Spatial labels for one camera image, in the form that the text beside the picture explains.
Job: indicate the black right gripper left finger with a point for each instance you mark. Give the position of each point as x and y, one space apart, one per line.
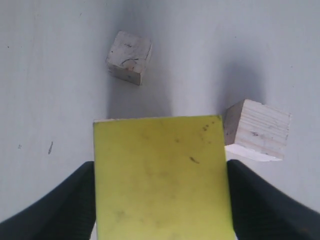
68 212

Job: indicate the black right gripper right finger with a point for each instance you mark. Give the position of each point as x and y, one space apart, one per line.
262 212

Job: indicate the small wooden cube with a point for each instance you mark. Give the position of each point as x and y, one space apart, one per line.
128 57
256 131

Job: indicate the yellow cube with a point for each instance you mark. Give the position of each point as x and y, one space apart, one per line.
162 178

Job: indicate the large wooden cube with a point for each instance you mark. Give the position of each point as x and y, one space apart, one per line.
105 120

